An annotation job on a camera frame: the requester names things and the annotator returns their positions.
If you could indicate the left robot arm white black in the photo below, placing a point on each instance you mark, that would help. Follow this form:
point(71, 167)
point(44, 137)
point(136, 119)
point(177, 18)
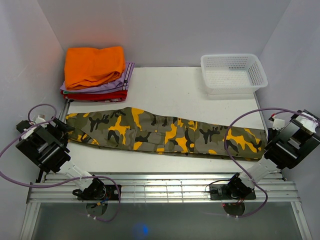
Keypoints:
point(45, 144)

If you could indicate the purple folded trousers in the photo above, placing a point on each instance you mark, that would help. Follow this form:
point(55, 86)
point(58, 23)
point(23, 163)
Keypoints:
point(120, 84)

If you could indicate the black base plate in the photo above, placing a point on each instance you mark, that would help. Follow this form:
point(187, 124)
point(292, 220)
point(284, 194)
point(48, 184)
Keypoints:
point(217, 193)
point(112, 193)

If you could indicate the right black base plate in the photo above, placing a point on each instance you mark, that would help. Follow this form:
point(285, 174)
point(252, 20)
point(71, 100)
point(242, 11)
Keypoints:
point(217, 193)

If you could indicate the red folded trousers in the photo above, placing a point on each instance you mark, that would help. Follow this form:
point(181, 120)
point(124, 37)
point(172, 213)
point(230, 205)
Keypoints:
point(117, 96)

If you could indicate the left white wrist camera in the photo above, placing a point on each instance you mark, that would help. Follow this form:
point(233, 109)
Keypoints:
point(40, 119)

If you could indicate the aluminium mounting rail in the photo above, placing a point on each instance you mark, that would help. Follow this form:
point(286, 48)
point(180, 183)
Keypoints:
point(163, 188)

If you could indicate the white plastic basket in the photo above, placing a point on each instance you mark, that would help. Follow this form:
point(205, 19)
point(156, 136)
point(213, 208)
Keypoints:
point(225, 74)

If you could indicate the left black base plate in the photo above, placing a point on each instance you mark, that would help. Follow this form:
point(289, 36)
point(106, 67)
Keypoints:
point(112, 193)

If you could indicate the orange folded trousers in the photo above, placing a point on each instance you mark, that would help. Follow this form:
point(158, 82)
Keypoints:
point(87, 67)

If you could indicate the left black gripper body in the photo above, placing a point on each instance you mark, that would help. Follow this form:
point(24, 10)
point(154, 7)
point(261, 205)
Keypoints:
point(59, 131)

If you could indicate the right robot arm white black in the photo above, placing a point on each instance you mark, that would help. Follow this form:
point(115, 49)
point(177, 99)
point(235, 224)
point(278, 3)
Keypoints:
point(287, 146)

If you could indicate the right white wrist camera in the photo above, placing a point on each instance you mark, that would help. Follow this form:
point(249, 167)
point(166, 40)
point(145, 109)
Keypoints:
point(277, 123)

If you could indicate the camouflage trousers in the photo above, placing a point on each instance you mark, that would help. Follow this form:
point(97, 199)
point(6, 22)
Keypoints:
point(133, 129)

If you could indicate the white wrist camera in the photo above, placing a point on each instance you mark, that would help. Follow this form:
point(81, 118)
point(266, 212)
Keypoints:
point(40, 119)
point(277, 123)

